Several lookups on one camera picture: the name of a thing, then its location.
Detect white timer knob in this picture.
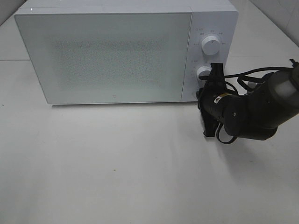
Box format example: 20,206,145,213
196,66,211,81

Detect white microwave door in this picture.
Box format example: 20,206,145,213
15,13,191,105

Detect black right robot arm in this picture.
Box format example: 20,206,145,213
197,59,299,144

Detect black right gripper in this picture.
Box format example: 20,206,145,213
197,63,236,121

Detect upper white power knob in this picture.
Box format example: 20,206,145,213
201,34,221,56

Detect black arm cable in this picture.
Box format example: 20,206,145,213
205,67,292,94

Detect white microwave oven body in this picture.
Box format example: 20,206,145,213
14,0,238,104

